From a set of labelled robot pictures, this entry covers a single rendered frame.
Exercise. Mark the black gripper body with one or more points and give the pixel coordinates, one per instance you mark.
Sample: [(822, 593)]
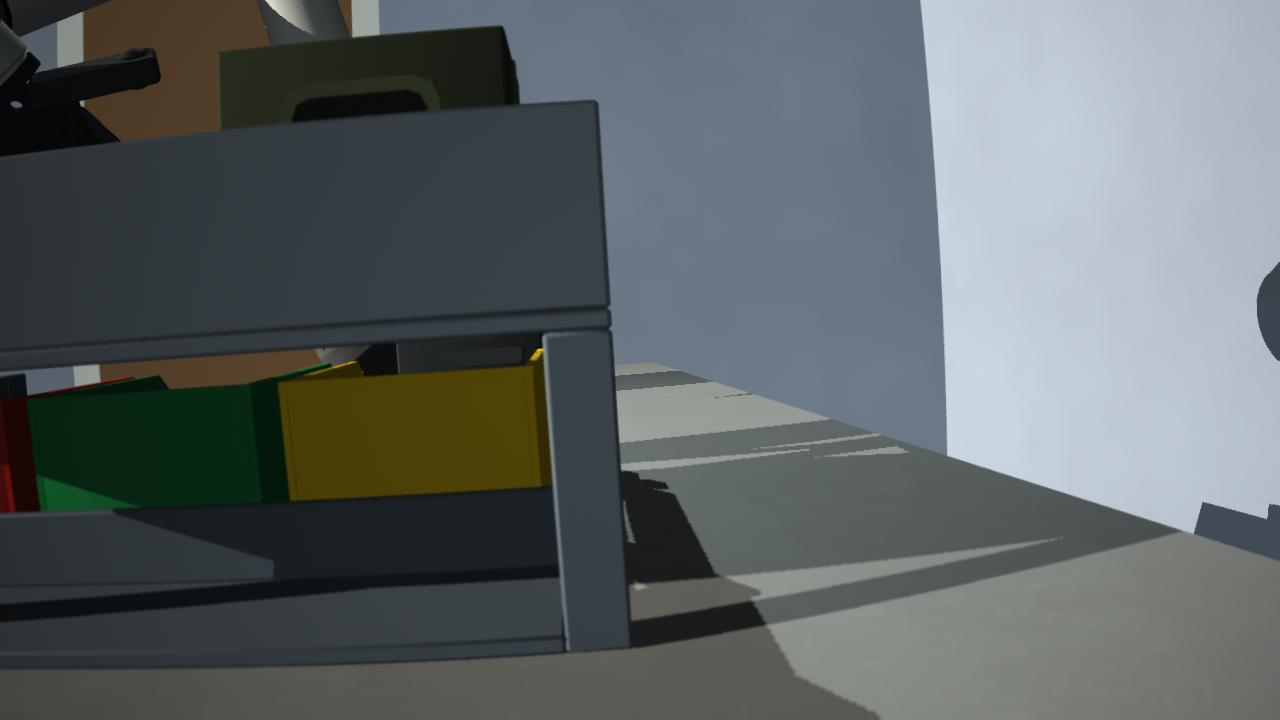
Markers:
[(24, 130)]

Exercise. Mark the dark grey metal shelf rack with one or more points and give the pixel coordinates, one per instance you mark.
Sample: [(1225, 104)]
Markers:
[(406, 227)]

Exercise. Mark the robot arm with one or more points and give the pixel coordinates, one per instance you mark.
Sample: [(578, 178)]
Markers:
[(286, 22)]

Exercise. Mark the red bin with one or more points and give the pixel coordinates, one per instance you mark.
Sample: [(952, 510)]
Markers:
[(18, 485)]

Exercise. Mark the yellow open bin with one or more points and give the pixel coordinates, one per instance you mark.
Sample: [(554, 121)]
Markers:
[(415, 433)]

